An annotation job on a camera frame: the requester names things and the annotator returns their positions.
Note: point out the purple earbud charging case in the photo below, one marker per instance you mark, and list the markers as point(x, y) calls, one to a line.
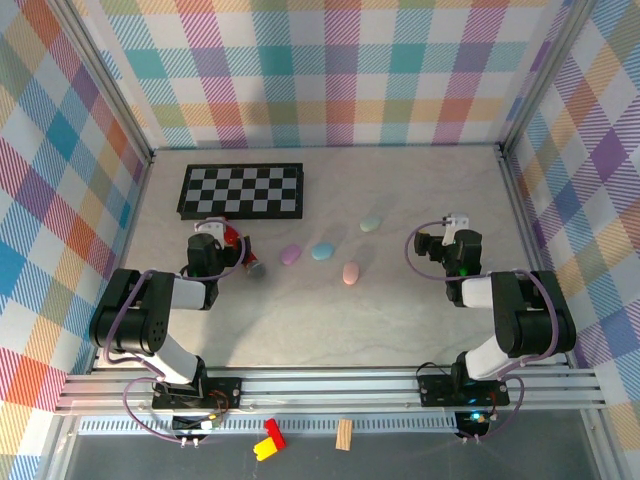
point(290, 255)

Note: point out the green earbud charging case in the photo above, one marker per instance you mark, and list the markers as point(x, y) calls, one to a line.
point(371, 224)

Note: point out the pink earbud charging case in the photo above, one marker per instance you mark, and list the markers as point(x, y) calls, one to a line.
point(351, 273)

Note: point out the blue earbud charging case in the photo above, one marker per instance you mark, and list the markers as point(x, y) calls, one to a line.
point(322, 251)

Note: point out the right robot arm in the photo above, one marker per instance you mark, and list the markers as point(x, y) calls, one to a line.
point(535, 325)

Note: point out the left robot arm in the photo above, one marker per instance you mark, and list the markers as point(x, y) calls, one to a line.
point(125, 330)

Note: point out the black white chessboard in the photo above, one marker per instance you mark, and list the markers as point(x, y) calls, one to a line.
point(240, 190)

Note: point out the black controller board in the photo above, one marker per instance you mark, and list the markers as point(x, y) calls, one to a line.
point(192, 425)
point(472, 425)

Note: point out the tall red toy brick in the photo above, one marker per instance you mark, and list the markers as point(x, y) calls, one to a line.
point(275, 432)

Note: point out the yellow toy brick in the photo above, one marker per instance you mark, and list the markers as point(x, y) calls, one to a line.
point(264, 448)

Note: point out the small wooden block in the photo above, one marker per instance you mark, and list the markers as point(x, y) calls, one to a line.
point(344, 435)

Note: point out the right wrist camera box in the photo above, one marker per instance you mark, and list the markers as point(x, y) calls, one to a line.
point(456, 224)

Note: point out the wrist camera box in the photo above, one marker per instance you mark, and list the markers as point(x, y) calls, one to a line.
point(456, 224)
point(210, 225)

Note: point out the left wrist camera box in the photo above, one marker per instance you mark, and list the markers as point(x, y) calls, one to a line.
point(210, 225)

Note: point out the aluminium side rail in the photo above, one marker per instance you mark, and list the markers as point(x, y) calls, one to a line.
point(518, 192)
point(141, 195)

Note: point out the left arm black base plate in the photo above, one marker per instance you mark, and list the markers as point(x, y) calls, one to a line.
point(225, 392)

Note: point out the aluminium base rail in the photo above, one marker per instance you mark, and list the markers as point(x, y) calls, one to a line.
point(325, 390)

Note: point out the aluminium corner post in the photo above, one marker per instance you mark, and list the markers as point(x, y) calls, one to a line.
point(111, 85)
point(542, 75)

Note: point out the aluminium frame leg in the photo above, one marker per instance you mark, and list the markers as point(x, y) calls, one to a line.
point(62, 450)
point(600, 445)

